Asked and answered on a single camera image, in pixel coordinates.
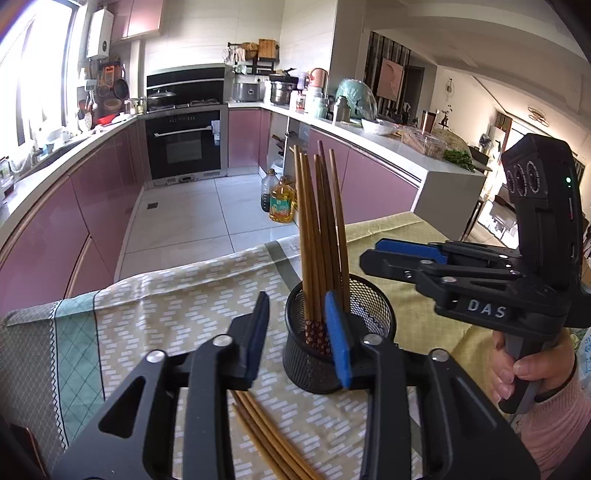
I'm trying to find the pink thermos jug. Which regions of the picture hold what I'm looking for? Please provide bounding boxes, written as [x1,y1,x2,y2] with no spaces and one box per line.
[308,68,329,97]

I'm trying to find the white bowl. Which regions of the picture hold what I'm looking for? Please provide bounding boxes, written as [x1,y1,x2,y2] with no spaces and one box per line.
[362,119,399,136]

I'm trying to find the black mesh utensil cup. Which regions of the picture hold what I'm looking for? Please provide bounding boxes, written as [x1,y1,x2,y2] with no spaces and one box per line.
[283,275,397,394]

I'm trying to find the steel vacuum flask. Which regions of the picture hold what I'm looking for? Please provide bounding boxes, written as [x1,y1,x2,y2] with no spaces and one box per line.
[332,95,351,123]

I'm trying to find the black built-in oven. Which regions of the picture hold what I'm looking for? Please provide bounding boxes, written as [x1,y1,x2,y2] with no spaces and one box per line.
[144,105,228,184]

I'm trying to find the black wall rack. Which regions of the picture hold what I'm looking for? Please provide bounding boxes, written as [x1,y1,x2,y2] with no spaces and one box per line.
[223,39,280,76]

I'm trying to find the steel stock pot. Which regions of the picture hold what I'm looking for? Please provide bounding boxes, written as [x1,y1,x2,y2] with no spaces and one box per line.
[270,73,298,105]

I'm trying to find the pink sleeved right forearm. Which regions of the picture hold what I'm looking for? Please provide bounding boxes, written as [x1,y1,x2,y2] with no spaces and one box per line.
[521,366,590,479]

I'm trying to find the black camera box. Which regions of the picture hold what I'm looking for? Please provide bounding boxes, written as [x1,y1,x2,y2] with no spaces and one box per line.
[502,134,583,293]

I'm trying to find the white water heater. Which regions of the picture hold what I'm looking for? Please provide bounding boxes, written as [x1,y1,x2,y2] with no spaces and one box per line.
[86,8,114,60]

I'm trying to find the clear plastic food container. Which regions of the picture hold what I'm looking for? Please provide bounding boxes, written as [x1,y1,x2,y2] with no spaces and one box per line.
[400,126,448,160]

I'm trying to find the cooking oil bottle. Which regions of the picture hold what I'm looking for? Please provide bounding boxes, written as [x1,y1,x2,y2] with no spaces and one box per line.
[270,177,296,223]

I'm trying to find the kitchen window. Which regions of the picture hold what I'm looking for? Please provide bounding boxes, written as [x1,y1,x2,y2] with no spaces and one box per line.
[1,1,78,155]

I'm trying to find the black wok on stove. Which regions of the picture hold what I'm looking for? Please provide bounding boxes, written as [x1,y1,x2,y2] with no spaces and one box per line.
[147,90,176,109]

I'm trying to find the pink upper cabinet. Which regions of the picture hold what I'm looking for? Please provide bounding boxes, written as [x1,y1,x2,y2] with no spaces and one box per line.
[107,0,164,41]

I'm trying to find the patterned tablecloth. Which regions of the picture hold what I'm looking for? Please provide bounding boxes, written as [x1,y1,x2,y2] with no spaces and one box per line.
[0,211,523,480]

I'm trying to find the wooden chair back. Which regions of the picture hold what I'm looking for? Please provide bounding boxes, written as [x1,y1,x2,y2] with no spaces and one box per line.
[10,424,48,479]

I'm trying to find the silver rice cooker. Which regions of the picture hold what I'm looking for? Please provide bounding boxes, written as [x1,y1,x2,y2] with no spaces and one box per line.
[231,76,269,103]

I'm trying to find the black range hood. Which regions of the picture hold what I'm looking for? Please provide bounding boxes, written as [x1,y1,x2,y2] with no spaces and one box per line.
[146,64,226,111]

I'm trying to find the dark sauce bottle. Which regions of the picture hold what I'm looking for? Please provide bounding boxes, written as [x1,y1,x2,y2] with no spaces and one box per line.
[260,168,279,213]

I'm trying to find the green leafy vegetables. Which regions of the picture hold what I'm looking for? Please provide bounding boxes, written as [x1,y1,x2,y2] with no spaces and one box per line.
[443,149,475,172]

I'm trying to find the right hand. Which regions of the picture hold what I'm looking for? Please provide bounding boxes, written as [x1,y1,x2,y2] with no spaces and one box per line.
[487,329,575,402]

